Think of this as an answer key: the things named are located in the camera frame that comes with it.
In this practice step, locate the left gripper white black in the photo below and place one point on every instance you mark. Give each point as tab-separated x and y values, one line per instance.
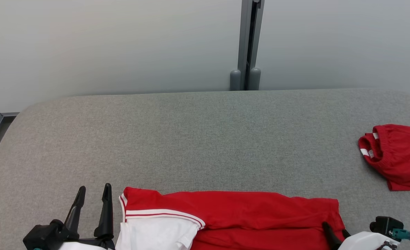
87	244

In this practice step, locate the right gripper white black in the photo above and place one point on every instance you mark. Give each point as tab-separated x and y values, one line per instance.
364	243

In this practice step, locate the red shirt white sleeves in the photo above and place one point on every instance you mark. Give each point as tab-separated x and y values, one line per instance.
243	208

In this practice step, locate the red shorts white side stripe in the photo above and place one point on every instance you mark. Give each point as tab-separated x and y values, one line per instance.
402	159

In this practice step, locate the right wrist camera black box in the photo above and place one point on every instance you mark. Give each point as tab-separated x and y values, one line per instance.
387	224

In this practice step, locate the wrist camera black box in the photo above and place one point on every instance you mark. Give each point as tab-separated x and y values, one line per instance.
387	224
40	238

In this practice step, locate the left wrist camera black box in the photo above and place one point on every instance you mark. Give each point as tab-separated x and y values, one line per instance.
40	238

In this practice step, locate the grey partition post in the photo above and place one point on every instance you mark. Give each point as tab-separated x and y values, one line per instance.
245	34

